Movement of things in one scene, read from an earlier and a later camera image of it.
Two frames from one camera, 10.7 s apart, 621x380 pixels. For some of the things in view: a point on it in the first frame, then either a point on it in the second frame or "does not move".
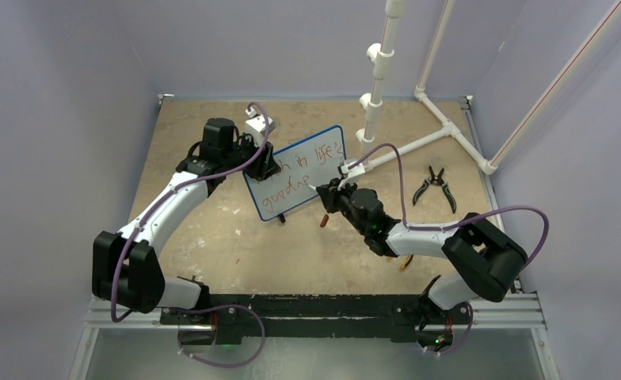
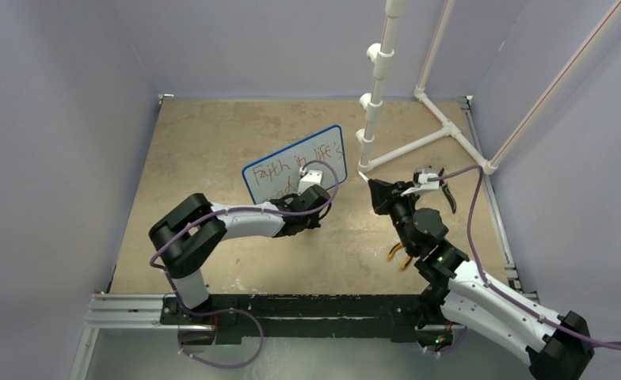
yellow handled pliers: x=405 y=263 does not move
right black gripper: x=331 y=193 to x=384 y=192
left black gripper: x=264 y=165 to x=314 y=222
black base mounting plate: x=234 y=317 does not move
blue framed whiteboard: x=314 y=160 does not move
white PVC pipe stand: x=379 y=55 does not move
